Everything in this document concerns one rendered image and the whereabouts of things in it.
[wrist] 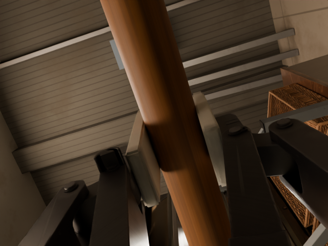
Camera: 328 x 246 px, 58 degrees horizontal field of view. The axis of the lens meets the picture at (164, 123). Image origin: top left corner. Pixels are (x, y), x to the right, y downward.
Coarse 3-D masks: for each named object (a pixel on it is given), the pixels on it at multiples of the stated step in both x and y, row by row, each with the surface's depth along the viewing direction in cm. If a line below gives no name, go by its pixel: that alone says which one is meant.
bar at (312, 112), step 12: (300, 108) 106; (312, 108) 103; (324, 108) 102; (264, 120) 106; (276, 120) 104; (300, 120) 104; (264, 132) 106; (228, 216) 100; (324, 228) 62; (312, 240) 64; (324, 240) 63
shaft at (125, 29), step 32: (128, 0) 13; (160, 0) 14; (128, 32) 14; (160, 32) 14; (128, 64) 15; (160, 64) 14; (160, 96) 15; (160, 128) 15; (192, 128) 16; (160, 160) 17; (192, 160) 16; (192, 192) 17; (192, 224) 17; (224, 224) 18
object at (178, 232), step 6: (174, 210) 150; (174, 216) 146; (174, 222) 142; (180, 222) 146; (174, 228) 138; (180, 228) 141; (174, 234) 134; (180, 234) 136; (174, 240) 131; (180, 240) 132; (186, 240) 141
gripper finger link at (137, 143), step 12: (132, 132) 16; (144, 132) 16; (132, 144) 14; (144, 144) 15; (132, 156) 13; (144, 156) 14; (156, 156) 17; (132, 168) 13; (144, 168) 13; (156, 168) 16; (144, 180) 14; (156, 180) 15; (144, 192) 14; (156, 192) 14; (144, 204) 14; (156, 204) 14
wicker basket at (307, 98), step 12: (276, 96) 154; (288, 96) 149; (300, 96) 145; (312, 96) 140; (276, 108) 168; (288, 108) 168; (312, 120) 118; (324, 120) 115; (324, 132) 144; (276, 180) 165; (288, 192) 152; (300, 204) 141; (300, 216) 135; (312, 216) 128
